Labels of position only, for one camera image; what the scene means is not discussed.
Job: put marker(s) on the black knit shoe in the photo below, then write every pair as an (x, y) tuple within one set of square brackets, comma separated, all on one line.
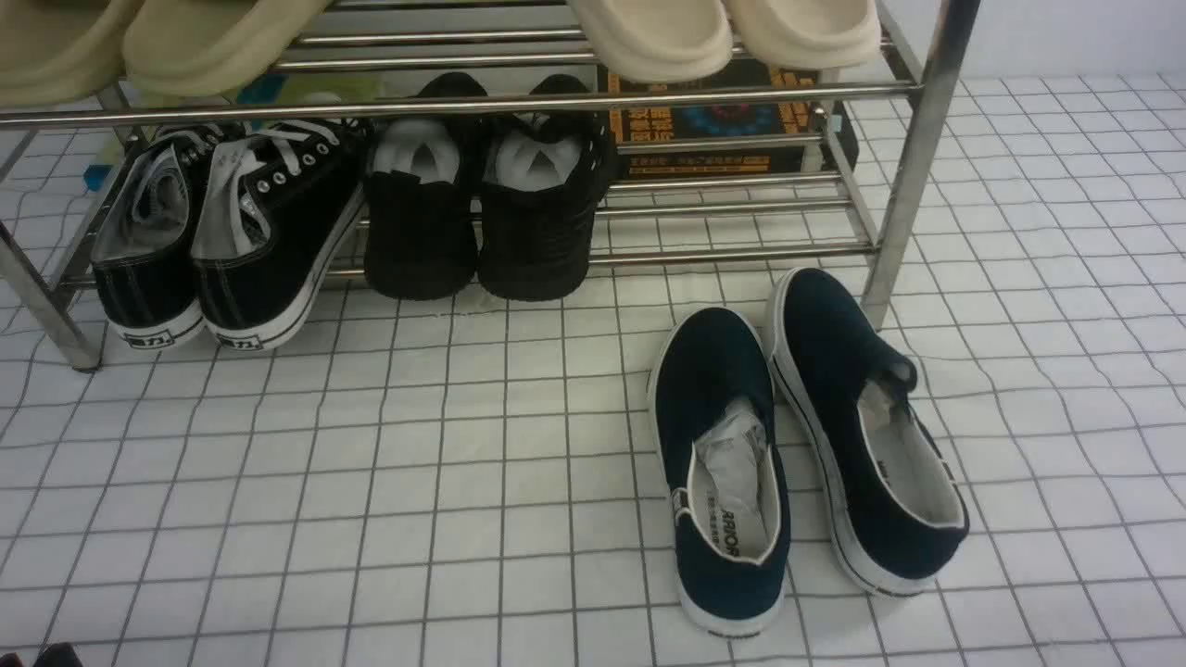
[(421, 177), (545, 177)]

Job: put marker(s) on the cream slipper far right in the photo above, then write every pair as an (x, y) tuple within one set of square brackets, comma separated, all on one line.
[(808, 35)]

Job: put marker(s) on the chrome metal shoe rack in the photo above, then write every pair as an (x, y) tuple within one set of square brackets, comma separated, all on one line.
[(928, 88)]

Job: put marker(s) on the beige slipper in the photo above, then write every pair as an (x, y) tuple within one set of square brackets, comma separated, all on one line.
[(61, 51), (196, 48)]

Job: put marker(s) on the navy slip-on shoe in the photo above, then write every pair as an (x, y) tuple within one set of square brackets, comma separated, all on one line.
[(713, 418), (895, 513)]

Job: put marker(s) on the black canvas sneaker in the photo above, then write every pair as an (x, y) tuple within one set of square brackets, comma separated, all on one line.
[(278, 206), (141, 252)]

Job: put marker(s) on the black knit shoe right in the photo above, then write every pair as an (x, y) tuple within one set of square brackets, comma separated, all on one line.
[(545, 177)]

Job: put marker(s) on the black knit shoe left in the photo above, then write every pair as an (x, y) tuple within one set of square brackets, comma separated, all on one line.
[(421, 177)]

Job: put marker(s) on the beige slipper far left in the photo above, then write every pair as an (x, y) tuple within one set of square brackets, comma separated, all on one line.
[(61, 51)]

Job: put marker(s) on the navy slip-on shoe right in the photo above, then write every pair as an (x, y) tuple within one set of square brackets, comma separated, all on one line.
[(895, 513)]

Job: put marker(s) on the black orange printed box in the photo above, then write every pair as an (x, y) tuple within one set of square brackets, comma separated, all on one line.
[(723, 125)]

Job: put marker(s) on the cream slipper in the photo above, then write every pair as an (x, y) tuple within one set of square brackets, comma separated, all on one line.
[(808, 35), (657, 41)]

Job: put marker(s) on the navy slip-on shoe left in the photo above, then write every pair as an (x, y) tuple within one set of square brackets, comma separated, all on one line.
[(713, 418)]

